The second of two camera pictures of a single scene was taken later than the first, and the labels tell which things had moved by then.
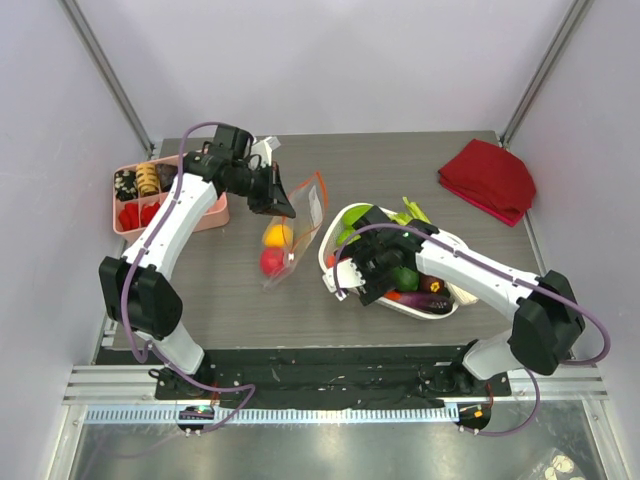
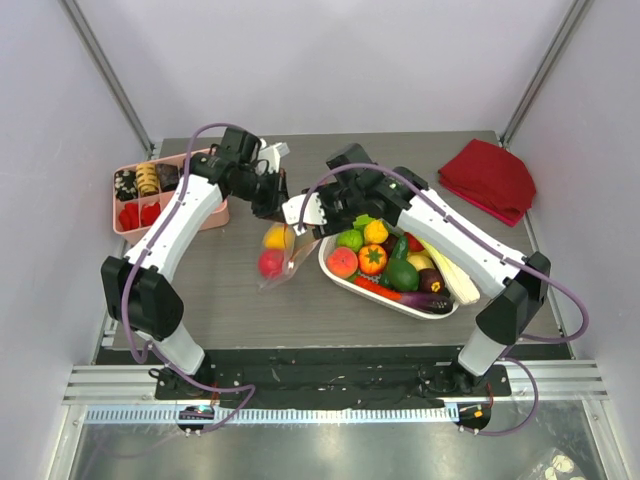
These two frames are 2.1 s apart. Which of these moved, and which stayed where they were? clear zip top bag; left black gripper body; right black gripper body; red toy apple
Moved: right black gripper body
Stayed: red toy apple; clear zip top bag; left black gripper body
